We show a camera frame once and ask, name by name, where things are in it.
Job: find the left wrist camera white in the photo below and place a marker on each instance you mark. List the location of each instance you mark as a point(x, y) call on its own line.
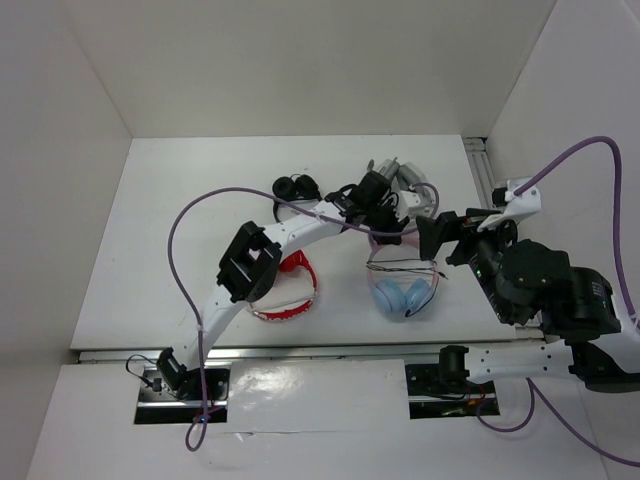
point(408, 204)

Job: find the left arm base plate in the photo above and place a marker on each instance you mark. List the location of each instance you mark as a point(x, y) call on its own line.
point(158, 404)

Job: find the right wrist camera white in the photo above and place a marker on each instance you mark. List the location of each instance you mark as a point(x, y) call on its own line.
point(516, 200)

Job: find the white grey headphones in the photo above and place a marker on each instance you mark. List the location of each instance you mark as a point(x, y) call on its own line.
point(407, 176)

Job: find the aluminium rail front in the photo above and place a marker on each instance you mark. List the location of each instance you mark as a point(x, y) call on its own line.
point(399, 350)

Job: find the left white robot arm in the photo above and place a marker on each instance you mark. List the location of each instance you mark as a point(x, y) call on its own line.
point(249, 266)

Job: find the black small headphones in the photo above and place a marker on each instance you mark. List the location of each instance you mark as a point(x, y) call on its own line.
point(296, 188)

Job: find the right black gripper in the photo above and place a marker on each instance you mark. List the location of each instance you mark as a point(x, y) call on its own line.
point(458, 228)

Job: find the aluminium rail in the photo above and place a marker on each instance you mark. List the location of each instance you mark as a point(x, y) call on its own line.
point(481, 169)
point(399, 350)

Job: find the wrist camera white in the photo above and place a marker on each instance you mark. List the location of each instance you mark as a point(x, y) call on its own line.
point(408, 204)
point(516, 200)

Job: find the aluminium rail right side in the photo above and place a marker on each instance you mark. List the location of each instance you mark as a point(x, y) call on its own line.
point(481, 169)

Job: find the red headphones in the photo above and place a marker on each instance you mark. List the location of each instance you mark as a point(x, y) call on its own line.
point(293, 294)

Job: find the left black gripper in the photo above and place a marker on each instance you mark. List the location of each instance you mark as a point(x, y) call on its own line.
point(393, 224)

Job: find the pink blue cat-ear headphones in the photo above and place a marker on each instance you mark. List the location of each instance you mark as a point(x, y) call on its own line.
point(389, 295)

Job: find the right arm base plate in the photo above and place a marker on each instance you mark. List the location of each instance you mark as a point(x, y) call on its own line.
point(429, 398)

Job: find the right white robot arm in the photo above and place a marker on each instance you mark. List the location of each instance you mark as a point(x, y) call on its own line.
point(594, 341)

